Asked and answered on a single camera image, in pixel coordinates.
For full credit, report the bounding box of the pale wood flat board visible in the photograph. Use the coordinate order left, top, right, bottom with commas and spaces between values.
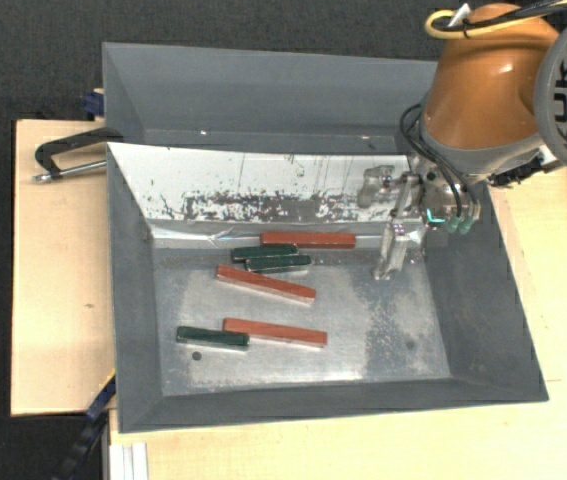
10, 119, 117, 417

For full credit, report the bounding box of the dark green flat block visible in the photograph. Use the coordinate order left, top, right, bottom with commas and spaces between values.
229, 243, 300, 264
175, 325, 252, 351
244, 254, 313, 275

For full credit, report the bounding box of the grey metal bin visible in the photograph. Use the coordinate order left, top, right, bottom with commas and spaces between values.
101, 41, 550, 434

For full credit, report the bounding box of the red-brown flat block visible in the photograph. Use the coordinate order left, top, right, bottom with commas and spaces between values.
221, 317, 330, 350
214, 263, 318, 306
259, 231, 358, 251

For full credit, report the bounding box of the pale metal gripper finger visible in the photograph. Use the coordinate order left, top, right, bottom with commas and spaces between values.
373, 222, 401, 281
387, 234, 413, 276

